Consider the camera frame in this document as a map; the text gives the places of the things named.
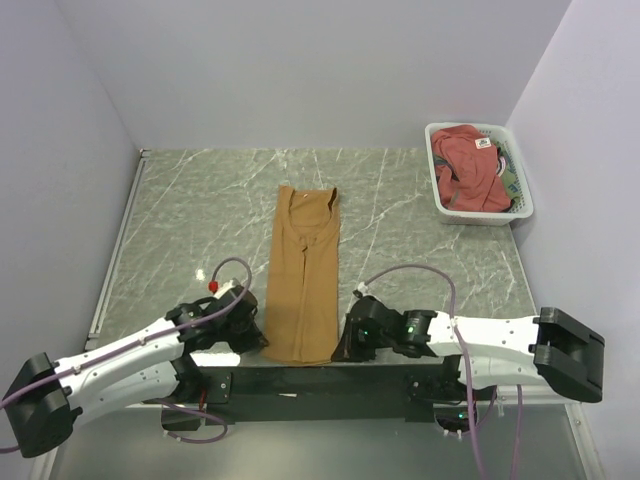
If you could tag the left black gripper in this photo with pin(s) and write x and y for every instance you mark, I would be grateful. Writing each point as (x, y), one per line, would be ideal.
(254, 337)

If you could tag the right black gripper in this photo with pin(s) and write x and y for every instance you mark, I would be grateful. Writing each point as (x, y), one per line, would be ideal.
(349, 349)

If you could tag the tan ribbed tank top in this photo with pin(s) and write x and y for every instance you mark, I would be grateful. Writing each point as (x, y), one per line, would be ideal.
(301, 307)

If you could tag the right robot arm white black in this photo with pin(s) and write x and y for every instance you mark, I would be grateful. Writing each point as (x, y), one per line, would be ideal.
(550, 348)

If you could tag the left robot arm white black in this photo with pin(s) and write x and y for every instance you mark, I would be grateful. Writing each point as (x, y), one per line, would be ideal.
(48, 399)

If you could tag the red tank top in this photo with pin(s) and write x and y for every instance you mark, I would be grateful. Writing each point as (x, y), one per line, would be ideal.
(445, 140)

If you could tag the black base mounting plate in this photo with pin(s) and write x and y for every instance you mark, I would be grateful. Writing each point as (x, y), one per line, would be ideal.
(331, 392)

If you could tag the white plastic laundry basket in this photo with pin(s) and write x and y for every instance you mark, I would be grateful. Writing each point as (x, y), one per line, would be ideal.
(504, 139)

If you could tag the green garment in basket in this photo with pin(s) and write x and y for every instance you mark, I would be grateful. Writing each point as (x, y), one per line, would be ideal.
(507, 175)

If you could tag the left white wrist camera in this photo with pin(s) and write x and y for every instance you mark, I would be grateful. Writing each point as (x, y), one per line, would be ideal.
(219, 289)

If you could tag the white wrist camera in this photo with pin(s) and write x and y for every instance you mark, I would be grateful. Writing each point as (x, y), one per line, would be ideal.
(361, 290)
(219, 289)

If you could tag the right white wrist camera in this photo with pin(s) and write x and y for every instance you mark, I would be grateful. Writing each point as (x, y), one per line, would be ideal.
(361, 290)

